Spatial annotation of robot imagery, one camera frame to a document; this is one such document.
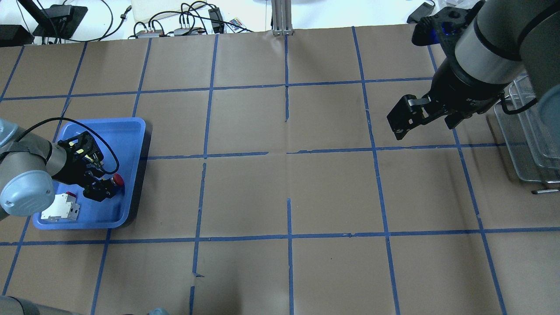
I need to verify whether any black tablet stand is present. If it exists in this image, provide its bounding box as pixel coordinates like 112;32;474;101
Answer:
18;0;88;40

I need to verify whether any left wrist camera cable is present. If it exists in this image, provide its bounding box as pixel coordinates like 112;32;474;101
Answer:
13;117;120;175

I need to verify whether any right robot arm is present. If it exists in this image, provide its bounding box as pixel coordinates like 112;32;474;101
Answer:
387;0;560;141

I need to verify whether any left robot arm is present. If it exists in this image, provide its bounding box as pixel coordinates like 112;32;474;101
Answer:
0;117;124;218

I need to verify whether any red emergency push button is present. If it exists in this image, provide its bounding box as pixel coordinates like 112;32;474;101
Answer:
109;173;125;194

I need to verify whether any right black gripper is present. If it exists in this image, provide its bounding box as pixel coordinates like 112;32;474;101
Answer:
387;56;508;141

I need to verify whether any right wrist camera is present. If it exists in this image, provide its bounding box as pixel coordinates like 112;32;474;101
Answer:
411;7;478;50

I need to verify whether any black power adapter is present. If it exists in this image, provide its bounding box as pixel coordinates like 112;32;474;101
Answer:
406;0;436;24

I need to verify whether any white circuit breaker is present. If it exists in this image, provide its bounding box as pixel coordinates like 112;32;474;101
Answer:
40;192;80;222

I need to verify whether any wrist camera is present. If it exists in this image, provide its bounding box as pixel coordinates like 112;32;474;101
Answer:
56;131;104;170
411;7;478;50

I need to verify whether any wire mesh shelf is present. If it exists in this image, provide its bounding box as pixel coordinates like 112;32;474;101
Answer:
494;72;560;195

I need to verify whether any green yellow terminal block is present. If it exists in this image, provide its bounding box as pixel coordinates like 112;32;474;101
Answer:
74;147;95;162

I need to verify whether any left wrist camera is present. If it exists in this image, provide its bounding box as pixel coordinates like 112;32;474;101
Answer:
56;131;104;170

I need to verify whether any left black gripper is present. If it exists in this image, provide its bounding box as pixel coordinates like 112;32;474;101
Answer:
52;149;118;202

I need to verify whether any aluminium frame post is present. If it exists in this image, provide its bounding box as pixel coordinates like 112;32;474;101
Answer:
271;0;294;36

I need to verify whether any blue plastic tray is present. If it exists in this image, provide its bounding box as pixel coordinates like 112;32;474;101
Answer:
32;117;151;231

